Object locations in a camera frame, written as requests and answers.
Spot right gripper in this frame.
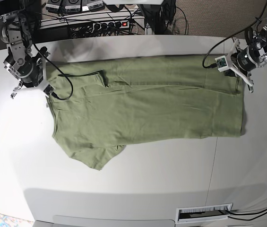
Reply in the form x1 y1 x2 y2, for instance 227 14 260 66
19 62 43 87

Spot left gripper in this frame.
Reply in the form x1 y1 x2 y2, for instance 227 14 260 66
223 46 258 77

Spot green T-shirt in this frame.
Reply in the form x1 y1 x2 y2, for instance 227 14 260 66
46 56 244 170

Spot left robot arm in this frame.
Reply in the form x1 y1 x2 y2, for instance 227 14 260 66
215 23 267 78

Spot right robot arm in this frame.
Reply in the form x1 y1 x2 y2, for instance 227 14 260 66
0 10 43 87

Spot devices on back shelf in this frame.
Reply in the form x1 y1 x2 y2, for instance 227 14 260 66
45 0 104 14

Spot black power strip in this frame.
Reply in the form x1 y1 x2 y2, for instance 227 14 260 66
91 20 130 30

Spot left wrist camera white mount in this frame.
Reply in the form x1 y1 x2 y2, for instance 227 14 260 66
215 37 254 93

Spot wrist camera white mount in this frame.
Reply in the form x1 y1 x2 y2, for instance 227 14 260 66
215 37 254 93
10 57 54 99

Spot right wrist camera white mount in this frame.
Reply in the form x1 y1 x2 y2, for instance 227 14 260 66
10 57 54 99

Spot white table leg frame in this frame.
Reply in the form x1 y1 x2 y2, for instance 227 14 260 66
132 5 153 35

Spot black cables at grommet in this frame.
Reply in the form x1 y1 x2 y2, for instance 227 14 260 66
226 201 267 222

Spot table cable grommet slot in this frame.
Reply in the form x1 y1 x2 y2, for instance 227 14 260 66
175 203 233 224

